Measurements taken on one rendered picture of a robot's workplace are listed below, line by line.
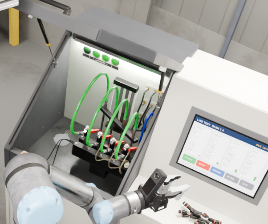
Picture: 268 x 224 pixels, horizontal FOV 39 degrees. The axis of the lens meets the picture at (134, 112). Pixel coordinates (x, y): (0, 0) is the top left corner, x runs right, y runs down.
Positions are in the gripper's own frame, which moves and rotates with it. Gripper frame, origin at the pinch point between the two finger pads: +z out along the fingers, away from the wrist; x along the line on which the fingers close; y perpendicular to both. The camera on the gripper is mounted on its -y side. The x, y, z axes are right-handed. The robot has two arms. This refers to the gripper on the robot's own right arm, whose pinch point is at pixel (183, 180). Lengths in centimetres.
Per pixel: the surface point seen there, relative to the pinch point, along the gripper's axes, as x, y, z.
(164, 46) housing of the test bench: -80, -15, 45
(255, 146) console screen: -9, 6, 51
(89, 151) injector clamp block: -71, 38, -2
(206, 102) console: -32.6, -7.4, 37.1
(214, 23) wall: -157, 7, 157
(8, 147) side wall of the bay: -91, 38, -40
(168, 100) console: -46, -3, 26
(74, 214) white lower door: -58, 68, -15
